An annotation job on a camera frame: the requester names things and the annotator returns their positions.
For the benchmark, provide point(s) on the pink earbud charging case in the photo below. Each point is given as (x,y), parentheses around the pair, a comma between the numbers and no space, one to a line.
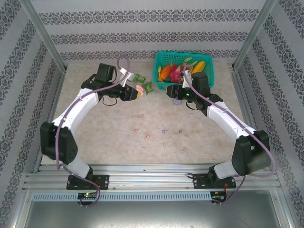
(139,88)

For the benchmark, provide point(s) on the purple earbud charging case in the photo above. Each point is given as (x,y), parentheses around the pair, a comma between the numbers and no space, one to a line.
(177,102)

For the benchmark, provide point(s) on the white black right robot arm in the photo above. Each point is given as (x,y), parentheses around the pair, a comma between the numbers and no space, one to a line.
(225,116)

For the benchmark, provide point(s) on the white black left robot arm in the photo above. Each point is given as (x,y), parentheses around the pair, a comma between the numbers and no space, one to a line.
(71,111)

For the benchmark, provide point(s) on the green snack packet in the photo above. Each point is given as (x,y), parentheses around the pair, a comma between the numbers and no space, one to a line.
(138,78)
(148,86)

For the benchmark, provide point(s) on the yellow toy banana bunch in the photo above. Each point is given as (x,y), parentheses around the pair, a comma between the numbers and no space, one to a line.
(198,67)

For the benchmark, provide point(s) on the pink toy dragon fruit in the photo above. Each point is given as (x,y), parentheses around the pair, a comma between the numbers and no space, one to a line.
(175,73)

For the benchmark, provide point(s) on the small yellow green toy fruit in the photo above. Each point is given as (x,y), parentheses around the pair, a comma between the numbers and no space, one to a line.
(159,70)

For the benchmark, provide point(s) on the orange toy mango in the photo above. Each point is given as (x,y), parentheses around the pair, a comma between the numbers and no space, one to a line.
(165,71)

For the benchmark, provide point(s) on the teal plastic mesh basket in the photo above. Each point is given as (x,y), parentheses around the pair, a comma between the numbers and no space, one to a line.
(180,55)

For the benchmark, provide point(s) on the grey metal panel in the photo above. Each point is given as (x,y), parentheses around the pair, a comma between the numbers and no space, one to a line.
(147,213)

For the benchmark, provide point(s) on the aluminium frame post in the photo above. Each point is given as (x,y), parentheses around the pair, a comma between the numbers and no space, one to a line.
(255,33)
(42,35)

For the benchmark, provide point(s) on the long aluminium mounting rail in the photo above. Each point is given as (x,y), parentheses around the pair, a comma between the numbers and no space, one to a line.
(147,178)

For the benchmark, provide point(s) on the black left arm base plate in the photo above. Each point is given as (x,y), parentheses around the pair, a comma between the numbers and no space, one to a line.
(102,181)

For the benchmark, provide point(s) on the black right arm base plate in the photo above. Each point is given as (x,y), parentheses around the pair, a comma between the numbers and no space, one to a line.
(199,181)

